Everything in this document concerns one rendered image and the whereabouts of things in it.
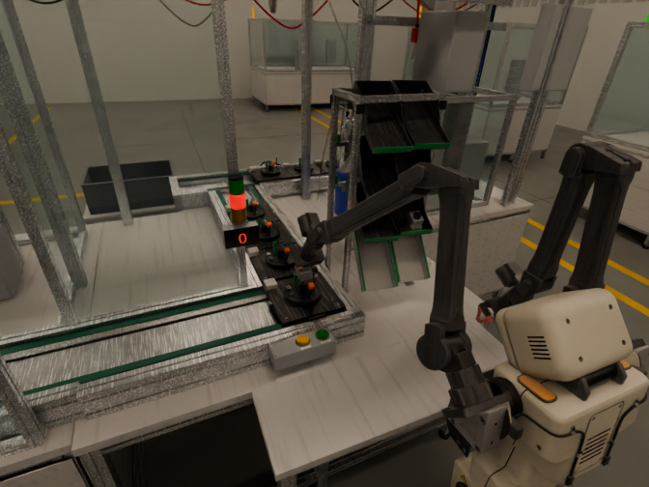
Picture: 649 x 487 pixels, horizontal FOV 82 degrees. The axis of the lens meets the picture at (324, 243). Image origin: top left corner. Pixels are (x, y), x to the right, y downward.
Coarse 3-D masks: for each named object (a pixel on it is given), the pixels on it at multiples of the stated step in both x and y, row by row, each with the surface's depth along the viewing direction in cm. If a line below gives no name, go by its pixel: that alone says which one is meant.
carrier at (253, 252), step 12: (252, 252) 161; (264, 252) 164; (276, 252) 161; (252, 264) 158; (264, 264) 156; (276, 264) 153; (288, 264) 153; (264, 276) 149; (276, 276) 149; (288, 276) 150
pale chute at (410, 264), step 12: (408, 240) 150; (420, 240) 148; (396, 252) 148; (408, 252) 149; (420, 252) 149; (396, 264) 142; (408, 264) 148; (420, 264) 149; (396, 276) 143; (408, 276) 146; (420, 276) 147
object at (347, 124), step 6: (342, 114) 198; (348, 114) 201; (342, 120) 199; (348, 120) 199; (342, 126) 200; (348, 126) 198; (342, 132) 202; (348, 132) 199; (342, 138) 203; (348, 138) 201; (342, 150) 206; (342, 156) 207; (348, 156) 205; (342, 162) 209; (348, 162) 207; (342, 168) 211; (348, 168) 209
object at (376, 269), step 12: (360, 240) 144; (360, 252) 143; (372, 252) 144; (384, 252) 145; (360, 264) 137; (372, 264) 143; (384, 264) 144; (360, 276) 138; (372, 276) 141; (384, 276) 142; (372, 288) 140; (384, 288) 141
